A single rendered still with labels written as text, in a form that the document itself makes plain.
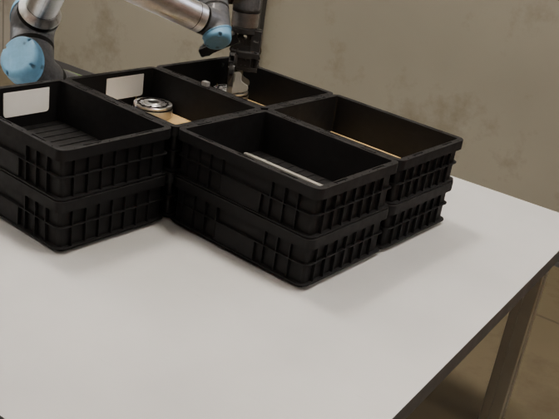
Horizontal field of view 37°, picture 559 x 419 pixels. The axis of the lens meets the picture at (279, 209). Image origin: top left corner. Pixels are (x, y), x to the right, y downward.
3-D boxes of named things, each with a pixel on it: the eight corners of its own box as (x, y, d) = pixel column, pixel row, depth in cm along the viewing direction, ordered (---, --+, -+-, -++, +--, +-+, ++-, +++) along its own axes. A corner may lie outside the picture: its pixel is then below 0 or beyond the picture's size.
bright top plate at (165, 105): (126, 101, 218) (126, 99, 218) (157, 97, 225) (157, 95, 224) (147, 112, 212) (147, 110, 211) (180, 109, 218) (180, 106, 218)
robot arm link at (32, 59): (25, 105, 228) (-5, 79, 216) (26, 65, 234) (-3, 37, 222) (64, 93, 225) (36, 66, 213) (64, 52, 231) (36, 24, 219)
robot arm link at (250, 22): (231, 12, 224) (234, 6, 232) (229, 28, 226) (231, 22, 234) (259, 16, 225) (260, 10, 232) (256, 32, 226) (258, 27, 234)
